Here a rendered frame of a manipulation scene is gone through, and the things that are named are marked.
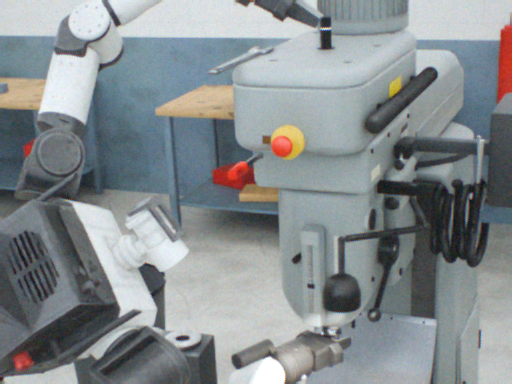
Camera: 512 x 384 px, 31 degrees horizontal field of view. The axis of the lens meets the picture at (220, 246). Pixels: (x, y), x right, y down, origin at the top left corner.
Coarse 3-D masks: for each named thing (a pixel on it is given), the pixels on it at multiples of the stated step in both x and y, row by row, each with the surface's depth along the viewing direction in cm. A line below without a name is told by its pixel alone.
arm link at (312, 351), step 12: (300, 336) 204; (312, 336) 203; (288, 348) 195; (300, 348) 196; (312, 348) 198; (324, 348) 198; (336, 348) 199; (300, 360) 194; (312, 360) 198; (324, 360) 199; (336, 360) 199; (300, 372) 194
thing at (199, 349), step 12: (168, 336) 225; (180, 336) 226; (192, 336) 225; (204, 336) 227; (180, 348) 220; (192, 348) 221; (204, 348) 222; (192, 360) 218; (204, 360) 222; (192, 372) 220; (204, 372) 222
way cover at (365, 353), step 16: (368, 320) 241; (384, 320) 239; (400, 320) 238; (416, 320) 236; (432, 320) 234; (352, 336) 242; (368, 336) 240; (384, 336) 239; (400, 336) 237; (416, 336) 236; (432, 336) 234; (352, 352) 242; (368, 352) 240; (384, 352) 238; (400, 352) 237; (416, 352) 235; (432, 352) 234; (336, 368) 243; (352, 368) 241; (368, 368) 239; (384, 368) 238; (400, 368) 236; (416, 368) 235
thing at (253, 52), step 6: (252, 48) 183; (258, 48) 184; (270, 48) 182; (246, 54) 176; (252, 54) 177; (258, 54) 179; (234, 60) 172; (240, 60) 172; (246, 60) 174; (216, 66) 167; (222, 66) 167; (228, 66) 167; (210, 72) 164; (216, 72) 163
